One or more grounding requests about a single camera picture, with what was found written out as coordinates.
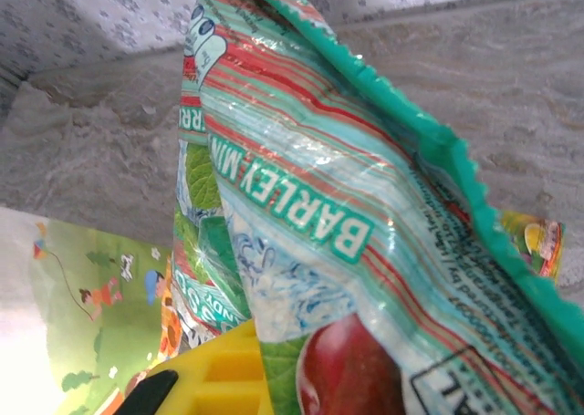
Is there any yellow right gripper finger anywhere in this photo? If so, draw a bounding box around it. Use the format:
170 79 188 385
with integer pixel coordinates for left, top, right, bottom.
113 318 275 415

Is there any white paper bag green print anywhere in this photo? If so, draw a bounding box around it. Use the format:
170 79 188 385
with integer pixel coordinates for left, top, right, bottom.
0 204 183 415

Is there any teal Fox's candy bag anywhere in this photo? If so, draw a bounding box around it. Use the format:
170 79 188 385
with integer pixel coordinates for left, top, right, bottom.
172 0 584 415

